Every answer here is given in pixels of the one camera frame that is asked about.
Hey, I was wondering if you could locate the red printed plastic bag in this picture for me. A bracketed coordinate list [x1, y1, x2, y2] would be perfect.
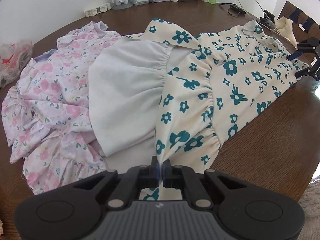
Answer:
[1, 40, 33, 88]

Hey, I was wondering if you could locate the pink floral dress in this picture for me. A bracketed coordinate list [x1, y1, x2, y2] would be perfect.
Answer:
[2, 22, 120, 194]

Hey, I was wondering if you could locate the cream teal flower dress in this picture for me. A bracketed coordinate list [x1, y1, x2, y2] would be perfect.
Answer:
[88, 17, 309, 202]

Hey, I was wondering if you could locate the black cable with clip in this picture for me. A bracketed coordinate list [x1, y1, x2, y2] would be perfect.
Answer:
[219, 3, 247, 16]

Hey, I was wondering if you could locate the phone on black stand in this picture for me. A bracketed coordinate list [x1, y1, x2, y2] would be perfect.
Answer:
[258, 10, 276, 30]

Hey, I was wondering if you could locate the wooden chair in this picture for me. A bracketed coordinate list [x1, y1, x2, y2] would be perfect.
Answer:
[278, 1, 319, 44]

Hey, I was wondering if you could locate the cream cloth on chair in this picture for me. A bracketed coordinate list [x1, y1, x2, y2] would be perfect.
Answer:
[275, 16, 297, 48]

